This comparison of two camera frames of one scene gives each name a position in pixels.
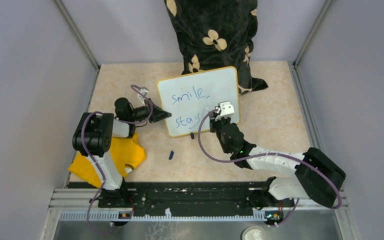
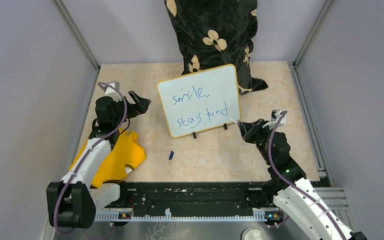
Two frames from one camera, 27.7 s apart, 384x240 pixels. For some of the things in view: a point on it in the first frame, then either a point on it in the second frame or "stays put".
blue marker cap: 171,155 stays put
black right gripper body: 216,126 -> 257,134
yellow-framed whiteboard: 190,98 stays put
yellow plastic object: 125,151 stays put
